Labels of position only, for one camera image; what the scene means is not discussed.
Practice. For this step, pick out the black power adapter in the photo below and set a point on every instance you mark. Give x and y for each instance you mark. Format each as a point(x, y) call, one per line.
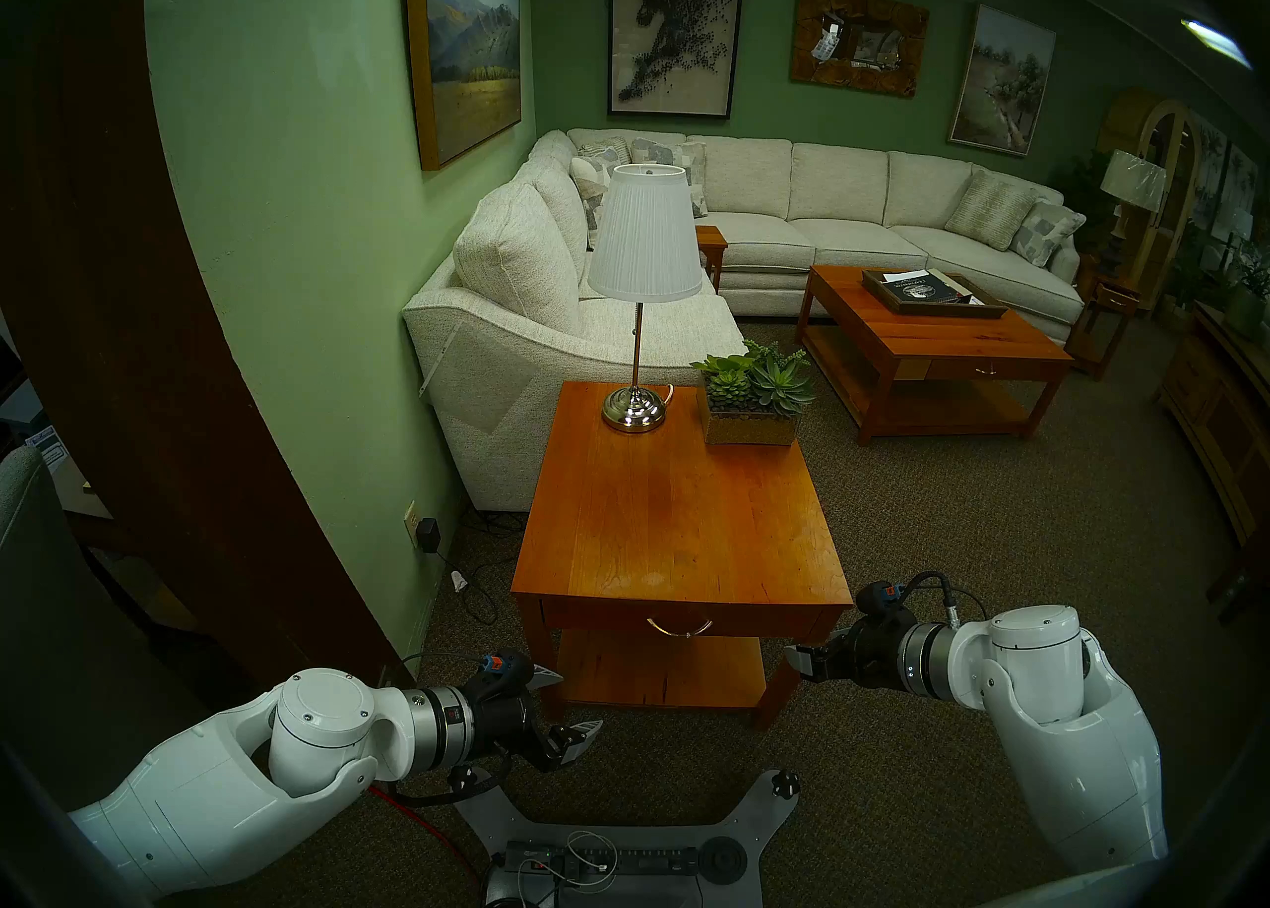
point(429, 534)

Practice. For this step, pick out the grey patchwork throw pillow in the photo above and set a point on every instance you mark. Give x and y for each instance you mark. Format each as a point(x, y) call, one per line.
point(1047, 232)
point(685, 172)

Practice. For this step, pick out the table lamp white pleated shade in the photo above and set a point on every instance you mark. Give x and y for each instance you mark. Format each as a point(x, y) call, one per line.
point(645, 232)

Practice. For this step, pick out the black power strip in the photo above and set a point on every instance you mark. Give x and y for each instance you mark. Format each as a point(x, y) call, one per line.
point(645, 859)

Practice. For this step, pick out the small wooden corner table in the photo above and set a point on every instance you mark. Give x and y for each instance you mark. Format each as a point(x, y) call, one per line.
point(710, 242)

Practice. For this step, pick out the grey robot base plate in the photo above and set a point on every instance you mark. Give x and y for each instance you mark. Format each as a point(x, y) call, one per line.
point(734, 817)

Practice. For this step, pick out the cream sectional sofa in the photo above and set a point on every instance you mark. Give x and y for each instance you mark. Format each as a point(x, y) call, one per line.
point(824, 182)

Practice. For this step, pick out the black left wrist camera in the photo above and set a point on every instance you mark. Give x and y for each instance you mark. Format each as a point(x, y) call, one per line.
point(501, 675)

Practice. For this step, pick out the framed mountain landscape painting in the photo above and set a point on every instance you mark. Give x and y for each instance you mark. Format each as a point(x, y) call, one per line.
point(466, 43)

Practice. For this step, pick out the pale framed wall print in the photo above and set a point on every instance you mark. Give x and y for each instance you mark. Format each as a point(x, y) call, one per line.
point(1240, 192)
point(1208, 167)

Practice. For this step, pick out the cardboard box white label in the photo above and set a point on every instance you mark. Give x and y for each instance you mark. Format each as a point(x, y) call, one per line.
point(69, 489)

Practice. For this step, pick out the small dark wood side table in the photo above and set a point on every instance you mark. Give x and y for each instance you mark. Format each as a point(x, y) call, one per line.
point(1116, 296)

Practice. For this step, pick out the cherry wood coffee table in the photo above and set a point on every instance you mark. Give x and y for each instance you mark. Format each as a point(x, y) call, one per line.
point(943, 341)

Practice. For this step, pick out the lamp with plastic wrapped shade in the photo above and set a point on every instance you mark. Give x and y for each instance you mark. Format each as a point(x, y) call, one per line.
point(1131, 180)

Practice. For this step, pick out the cherry wood end table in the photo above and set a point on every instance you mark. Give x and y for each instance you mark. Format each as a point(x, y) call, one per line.
point(675, 519)

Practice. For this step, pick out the grey upholstered armchair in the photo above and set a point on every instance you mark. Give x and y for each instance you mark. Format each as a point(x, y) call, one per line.
point(25, 519)

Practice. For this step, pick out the framed tree landscape painting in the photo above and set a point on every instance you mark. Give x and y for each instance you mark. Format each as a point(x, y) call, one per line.
point(1002, 83)

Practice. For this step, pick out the beige wall outlet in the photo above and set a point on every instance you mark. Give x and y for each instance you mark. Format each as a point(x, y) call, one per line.
point(410, 522)

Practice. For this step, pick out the rustic wood framed mirror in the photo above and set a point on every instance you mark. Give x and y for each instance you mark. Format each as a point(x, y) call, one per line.
point(809, 63)

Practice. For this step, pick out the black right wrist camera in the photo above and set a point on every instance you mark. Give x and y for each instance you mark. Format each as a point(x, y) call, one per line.
point(878, 601)

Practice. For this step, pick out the arched light wood cabinet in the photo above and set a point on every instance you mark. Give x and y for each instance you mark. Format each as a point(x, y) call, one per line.
point(1151, 242)

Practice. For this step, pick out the white paper booklet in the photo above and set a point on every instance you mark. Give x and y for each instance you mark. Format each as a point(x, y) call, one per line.
point(901, 276)

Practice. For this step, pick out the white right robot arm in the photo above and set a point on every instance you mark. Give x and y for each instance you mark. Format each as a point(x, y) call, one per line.
point(1081, 747)

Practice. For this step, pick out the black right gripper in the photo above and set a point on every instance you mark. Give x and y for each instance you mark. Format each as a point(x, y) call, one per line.
point(863, 658)

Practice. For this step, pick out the ceiling light panel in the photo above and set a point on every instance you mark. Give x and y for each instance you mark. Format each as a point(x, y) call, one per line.
point(1215, 41)

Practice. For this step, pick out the black framed horse artwork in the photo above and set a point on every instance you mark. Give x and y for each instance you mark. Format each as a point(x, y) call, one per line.
point(675, 33)

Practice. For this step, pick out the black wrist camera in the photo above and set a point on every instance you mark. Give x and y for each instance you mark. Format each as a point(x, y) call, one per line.
point(501, 675)
point(878, 601)

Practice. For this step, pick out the striped throw pillow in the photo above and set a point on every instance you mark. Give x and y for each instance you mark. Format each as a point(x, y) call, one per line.
point(990, 210)
point(605, 152)

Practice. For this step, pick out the brown wooden sideboard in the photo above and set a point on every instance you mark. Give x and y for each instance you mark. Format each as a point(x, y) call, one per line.
point(1220, 410)

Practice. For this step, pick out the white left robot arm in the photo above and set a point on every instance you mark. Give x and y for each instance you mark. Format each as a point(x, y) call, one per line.
point(198, 797)

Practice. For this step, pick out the dark hardcover book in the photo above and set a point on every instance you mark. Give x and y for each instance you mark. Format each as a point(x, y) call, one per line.
point(928, 290)

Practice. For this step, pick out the dark wooden serving tray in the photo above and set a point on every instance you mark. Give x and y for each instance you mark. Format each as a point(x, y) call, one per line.
point(893, 302)

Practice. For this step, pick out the potted green plant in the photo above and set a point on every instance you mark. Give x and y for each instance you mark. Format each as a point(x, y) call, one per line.
point(1245, 311)

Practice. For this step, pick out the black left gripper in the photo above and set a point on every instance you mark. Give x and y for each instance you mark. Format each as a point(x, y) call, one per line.
point(506, 723)

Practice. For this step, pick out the succulents in wooden planter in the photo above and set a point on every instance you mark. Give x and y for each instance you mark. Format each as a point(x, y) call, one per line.
point(754, 385)

